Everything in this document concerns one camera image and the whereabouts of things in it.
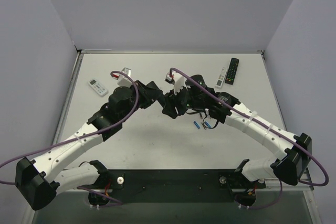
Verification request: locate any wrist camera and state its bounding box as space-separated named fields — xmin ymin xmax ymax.
xmin=165 ymin=71 xmax=185 ymax=95
xmin=110 ymin=68 xmax=132 ymax=88

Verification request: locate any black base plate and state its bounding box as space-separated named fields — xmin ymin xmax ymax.
xmin=89 ymin=169 xmax=256 ymax=204

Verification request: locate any black TV remote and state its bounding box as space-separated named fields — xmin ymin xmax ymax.
xmin=225 ymin=58 xmax=239 ymax=85

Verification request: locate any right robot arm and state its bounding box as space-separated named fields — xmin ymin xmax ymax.
xmin=162 ymin=72 xmax=311 ymax=186

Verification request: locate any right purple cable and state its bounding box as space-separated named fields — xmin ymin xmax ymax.
xmin=169 ymin=67 xmax=330 ymax=185

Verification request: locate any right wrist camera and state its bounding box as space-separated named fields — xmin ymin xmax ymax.
xmin=165 ymin=71 xmax=185 ymax=95

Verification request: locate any white AC remote left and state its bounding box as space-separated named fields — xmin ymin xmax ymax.
xmin=88 ymin=78 xmax=109 ymax=97

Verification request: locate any slim white remote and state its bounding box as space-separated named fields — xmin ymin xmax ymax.
xmin=215 ymin=67 xmax=227 ymax=89

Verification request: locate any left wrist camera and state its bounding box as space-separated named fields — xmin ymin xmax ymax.
xmin=110 ymin=68 xmax=132 ymax=88

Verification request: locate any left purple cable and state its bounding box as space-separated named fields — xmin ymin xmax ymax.
xmin=0 ymin=70 xmax=140 ymax=185

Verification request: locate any purple cable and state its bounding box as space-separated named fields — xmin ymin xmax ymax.
xmin=0 ymin=70 xmax=140 ymax=185
xmin=169 ymin=67 xmax=330 ymax=185

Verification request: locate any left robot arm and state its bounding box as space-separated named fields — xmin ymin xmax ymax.
xmin=14 ymin=80 xmax=163 ymax=210

